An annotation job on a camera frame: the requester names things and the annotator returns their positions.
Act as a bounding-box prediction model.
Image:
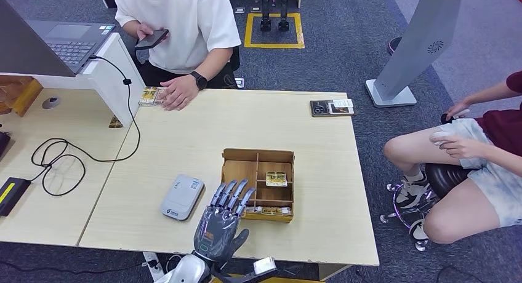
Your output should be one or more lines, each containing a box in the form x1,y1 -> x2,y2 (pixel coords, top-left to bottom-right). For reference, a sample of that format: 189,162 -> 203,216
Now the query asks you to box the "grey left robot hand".
193,178 -> 257,263

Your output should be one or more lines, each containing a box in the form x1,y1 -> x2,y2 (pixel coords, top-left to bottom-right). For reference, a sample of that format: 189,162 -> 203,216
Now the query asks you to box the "person's right hand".
136,23 -> 165,41
444,100 -> 473,121

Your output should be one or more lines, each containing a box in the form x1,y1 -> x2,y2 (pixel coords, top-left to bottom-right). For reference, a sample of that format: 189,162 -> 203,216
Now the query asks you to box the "person's left hand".
430,134 -> 488,161
159,74 -> 201,113

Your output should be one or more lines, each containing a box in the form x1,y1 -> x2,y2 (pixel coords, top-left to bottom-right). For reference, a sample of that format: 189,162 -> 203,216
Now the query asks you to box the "dark red phone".
134,28 -> 171,51

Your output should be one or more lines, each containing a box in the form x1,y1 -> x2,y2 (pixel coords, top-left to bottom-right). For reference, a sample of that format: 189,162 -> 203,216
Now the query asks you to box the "white handheld controller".
430,130 -> 450,146

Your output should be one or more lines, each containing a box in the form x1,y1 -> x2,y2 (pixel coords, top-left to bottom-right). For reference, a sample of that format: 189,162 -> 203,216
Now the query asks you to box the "person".
112,0 -> 243,112
383,70 -> 522,245

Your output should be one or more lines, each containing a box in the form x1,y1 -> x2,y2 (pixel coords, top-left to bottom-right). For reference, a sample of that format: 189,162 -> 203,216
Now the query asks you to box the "white card reader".
159,174 -> 206,222

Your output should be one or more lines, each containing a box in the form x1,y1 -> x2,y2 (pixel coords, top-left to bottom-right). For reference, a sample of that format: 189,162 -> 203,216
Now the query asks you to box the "gold patterned key card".
265,171 -> 289,188
259,206 -> 292,217

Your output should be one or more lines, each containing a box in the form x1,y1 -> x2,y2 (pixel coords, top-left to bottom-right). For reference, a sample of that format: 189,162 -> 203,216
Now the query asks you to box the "black wristwatch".
189,71 -> 209,91

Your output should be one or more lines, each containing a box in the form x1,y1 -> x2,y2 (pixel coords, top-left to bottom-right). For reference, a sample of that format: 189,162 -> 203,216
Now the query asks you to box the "black stool with chrome wheels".
379,162 -> 474,253

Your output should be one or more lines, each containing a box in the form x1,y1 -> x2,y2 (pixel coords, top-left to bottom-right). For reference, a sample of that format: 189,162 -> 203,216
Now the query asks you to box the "white laptop stand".
0,32 -> 146,129

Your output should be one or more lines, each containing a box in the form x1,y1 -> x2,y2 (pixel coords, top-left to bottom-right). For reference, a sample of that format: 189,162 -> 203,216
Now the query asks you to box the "black office chair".
227,44 -> 242,73

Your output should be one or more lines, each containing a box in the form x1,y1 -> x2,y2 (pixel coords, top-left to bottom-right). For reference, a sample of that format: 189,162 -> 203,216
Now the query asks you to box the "wooden compartment box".
220,148 -> 295,225

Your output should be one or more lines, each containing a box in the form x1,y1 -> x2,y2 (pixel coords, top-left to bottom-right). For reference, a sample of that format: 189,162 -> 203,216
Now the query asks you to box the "white power strip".
142,252 -> 165,283

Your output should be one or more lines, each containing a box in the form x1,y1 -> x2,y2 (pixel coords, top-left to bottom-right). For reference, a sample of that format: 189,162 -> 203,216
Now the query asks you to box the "grey kiosk stand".
364,0 -> 465,109

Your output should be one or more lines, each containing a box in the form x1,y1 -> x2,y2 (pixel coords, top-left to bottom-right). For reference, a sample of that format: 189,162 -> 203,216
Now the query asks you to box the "black round object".
387,35 -> 403,56

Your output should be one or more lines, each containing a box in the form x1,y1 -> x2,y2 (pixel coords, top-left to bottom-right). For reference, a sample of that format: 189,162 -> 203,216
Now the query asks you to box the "yellow floor tape square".
210,274 -> 325,283

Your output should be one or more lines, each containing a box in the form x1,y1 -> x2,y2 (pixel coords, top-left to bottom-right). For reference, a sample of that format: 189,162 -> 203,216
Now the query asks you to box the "standing humanoid robot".
255,0 -> 292,33

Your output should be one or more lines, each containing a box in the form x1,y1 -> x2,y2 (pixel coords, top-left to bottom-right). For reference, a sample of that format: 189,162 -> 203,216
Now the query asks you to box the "grey laptop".
0,0 -> 116,78

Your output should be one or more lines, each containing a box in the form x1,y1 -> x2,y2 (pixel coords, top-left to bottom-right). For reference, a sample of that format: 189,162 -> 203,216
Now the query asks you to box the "pale table leg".
318,264 -> 352,282

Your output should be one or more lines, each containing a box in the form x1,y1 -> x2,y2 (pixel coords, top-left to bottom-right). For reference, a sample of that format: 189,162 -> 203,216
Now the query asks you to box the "yellow wooden box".
0,76 -> 44,118

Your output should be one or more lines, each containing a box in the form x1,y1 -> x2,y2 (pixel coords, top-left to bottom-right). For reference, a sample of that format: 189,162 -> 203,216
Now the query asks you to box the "black device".
0,131 -> 12,158

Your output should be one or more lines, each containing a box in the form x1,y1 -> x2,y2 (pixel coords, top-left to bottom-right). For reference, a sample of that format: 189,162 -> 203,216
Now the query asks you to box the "black adapter with yellow label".
0,177 -> 32,218

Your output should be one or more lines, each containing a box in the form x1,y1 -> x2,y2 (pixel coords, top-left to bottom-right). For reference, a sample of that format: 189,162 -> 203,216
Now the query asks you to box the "white cable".
164,253 -> 184,274

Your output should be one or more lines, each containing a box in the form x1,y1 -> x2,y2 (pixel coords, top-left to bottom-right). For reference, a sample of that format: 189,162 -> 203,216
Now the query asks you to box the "black power cable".
30,54 -> 142,198

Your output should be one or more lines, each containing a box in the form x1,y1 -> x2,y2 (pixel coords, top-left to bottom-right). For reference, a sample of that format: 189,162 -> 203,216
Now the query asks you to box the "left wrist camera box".
210,256 -> 279,283

